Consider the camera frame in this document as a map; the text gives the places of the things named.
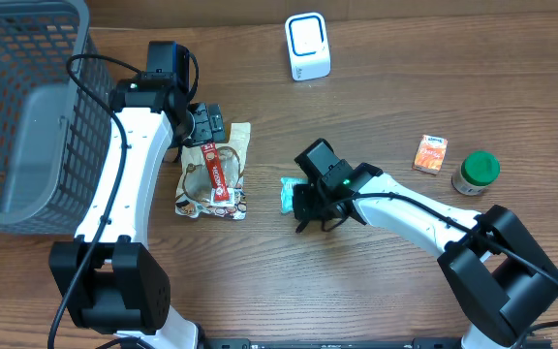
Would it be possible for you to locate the teal wet wipes pack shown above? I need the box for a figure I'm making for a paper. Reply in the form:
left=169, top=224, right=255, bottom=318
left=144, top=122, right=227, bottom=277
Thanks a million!
left=280, top=177, right=308, bottom=214

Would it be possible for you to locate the red snack bar wrapper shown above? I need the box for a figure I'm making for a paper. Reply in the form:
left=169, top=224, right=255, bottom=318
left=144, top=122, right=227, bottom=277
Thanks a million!
left=201, top=143, right=230, bottom=202

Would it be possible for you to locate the white brown snack bag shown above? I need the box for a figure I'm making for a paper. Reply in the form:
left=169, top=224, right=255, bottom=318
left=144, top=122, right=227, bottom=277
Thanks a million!
left=174, top=122, right=251, bottom=220

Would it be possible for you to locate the green white small bottle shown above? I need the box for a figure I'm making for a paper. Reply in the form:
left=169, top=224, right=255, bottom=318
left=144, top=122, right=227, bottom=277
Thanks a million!
left=451, top=150, right=501, bottom=196

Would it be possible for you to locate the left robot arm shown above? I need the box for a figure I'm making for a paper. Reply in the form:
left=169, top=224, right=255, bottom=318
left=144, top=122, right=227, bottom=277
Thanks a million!
left=46, top=41, right=226, bottom=348

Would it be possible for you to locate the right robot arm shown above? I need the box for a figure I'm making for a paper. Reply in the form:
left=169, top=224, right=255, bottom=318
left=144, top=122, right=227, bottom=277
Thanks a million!
left=293, top=139, right=558, bottom=348

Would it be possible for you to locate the white barcode scanner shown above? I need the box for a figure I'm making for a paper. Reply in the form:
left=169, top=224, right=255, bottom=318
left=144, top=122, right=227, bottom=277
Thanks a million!
left=285, top=12, right=331, bottom=81

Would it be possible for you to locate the grey plastic mesh basket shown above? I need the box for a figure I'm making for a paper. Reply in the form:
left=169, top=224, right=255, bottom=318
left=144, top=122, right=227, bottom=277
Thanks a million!
left=0, top=0, right=113, bottom=235

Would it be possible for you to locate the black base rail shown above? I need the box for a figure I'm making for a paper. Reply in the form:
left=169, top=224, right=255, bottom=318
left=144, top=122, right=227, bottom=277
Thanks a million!
left=200, top=337, right=461, bottom=349

